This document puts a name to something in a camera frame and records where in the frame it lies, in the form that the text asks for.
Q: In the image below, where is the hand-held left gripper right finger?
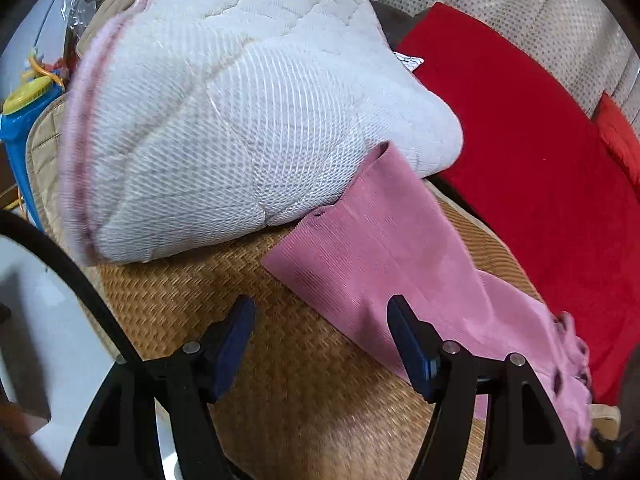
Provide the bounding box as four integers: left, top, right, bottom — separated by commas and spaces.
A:
387, 294, 584, 480

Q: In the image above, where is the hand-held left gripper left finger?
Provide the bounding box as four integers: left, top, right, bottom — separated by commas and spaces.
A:
60, 294, 257, 480

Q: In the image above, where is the pink ribbed garment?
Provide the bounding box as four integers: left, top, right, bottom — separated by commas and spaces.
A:
261, 142, 594, 448

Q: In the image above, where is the woven bamboo mat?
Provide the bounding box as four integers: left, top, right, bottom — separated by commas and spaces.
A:
82, 180, 546, 480

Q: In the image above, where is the red blanket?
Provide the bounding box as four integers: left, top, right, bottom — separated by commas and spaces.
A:
395, 2, 640, 406

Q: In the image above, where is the white quilted blanket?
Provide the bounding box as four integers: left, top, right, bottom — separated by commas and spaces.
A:
60, 0, 463, 268

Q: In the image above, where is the tan quilted pad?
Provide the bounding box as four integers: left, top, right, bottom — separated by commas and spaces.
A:
26, 0, 161, 241

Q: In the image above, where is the orange-red cushion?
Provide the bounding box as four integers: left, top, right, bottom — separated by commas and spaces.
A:
595, 92, 640, 188

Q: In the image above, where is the blue and yellow toy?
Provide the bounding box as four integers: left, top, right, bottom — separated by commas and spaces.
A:
1, 49, 68, 228

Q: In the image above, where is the beige dotted sofa cover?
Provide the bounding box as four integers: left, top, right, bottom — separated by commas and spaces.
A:
350, 0, 640, 126

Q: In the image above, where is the black braided cable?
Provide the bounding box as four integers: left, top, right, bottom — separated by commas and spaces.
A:
0, 209, 151, 366

